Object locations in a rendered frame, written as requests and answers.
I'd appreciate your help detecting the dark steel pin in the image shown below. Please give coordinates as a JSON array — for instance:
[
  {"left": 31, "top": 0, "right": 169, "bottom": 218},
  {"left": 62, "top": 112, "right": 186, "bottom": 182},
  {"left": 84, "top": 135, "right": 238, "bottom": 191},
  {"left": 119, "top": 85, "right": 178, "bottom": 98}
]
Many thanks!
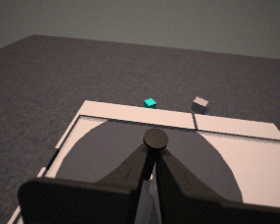
[{"left": 143, "top": 128, "right": 168, "bottom": 181}]

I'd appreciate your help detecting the dark grey round disc with small centre hole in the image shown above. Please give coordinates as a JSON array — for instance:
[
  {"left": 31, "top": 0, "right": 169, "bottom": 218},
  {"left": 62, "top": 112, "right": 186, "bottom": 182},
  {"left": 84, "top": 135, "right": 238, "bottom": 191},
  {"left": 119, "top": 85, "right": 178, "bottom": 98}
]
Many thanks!
[{"left": 55, "top": 120, "right": 243, "bottom": 224}]

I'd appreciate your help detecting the small teal block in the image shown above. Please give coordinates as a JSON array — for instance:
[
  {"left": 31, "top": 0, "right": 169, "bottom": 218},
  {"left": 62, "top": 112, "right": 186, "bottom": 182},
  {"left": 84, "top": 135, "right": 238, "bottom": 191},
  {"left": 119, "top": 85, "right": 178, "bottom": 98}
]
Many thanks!
[{"left": 143, "top": 98, "right": 156, "bottom": 109}]

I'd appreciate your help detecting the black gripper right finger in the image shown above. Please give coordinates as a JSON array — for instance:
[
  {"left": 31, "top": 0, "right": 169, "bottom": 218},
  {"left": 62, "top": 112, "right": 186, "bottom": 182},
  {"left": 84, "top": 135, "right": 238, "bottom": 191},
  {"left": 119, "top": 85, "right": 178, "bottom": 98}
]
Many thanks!
[{"left": 155, "top": 148, "right": 280, "bottom": 224}]

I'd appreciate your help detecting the grey square tray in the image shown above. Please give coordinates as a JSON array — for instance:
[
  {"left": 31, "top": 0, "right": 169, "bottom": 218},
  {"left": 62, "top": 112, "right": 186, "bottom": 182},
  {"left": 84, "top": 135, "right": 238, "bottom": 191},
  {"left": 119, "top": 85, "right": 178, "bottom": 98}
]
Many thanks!
[{"left": 36, "top": 100, "right": 280, "bottom": 207}]

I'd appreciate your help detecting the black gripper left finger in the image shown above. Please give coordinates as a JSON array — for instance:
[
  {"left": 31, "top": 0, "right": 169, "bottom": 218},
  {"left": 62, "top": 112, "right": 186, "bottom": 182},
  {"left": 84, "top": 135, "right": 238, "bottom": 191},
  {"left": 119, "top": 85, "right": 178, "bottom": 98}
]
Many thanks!
[{"left": 18, "top": 143, "right": 148, "bottom": 224}]

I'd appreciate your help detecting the small grey cube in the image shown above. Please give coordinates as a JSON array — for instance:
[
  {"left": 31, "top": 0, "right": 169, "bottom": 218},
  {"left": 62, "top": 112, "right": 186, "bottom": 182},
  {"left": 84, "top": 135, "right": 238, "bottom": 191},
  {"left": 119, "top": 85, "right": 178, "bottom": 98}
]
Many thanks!
[{"left": 192, "top": 97, "right": 208, "bottom": 112}]

